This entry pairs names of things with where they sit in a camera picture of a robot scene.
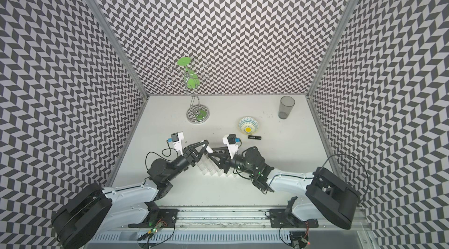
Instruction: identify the grey ribbed drinking glass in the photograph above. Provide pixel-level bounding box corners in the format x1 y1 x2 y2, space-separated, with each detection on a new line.
278 96 295 120

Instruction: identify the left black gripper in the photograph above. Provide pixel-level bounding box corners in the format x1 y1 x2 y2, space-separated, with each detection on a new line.
166 139 209 182

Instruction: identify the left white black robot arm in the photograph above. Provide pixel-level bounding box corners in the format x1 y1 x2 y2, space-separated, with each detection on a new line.
51 140 209 249

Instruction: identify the chrome stand with green discs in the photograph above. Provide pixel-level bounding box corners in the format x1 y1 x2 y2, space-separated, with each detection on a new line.
165 57 210 125

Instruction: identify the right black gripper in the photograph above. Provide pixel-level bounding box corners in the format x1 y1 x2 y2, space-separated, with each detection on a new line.
207 146 257 176

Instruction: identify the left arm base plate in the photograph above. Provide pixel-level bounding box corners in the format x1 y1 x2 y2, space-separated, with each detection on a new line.
128 202 179 229

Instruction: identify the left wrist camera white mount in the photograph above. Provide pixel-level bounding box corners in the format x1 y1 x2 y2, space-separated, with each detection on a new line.
167 132 184 155

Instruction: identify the aluminium front rail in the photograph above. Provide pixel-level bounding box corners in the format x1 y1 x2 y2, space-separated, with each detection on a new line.
91 206 373 233

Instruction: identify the white lip balm tube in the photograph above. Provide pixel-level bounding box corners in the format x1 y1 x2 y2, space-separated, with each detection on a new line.
206 147 214 154

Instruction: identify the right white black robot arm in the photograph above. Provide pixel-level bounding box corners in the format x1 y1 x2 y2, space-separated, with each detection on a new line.
207 147 361 230

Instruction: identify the yellow blue patterned bowl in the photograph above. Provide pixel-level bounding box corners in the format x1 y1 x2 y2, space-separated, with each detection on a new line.
238 116 259 135

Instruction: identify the clear acrylic lipstick organizer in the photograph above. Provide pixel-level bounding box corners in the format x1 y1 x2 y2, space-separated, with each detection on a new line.
196 154 238 178

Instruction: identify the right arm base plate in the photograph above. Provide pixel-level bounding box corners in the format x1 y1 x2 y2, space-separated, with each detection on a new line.
265 196 319 229

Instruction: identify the black lipstick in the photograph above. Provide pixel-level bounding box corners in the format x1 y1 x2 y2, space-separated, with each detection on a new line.
248 135 262 140

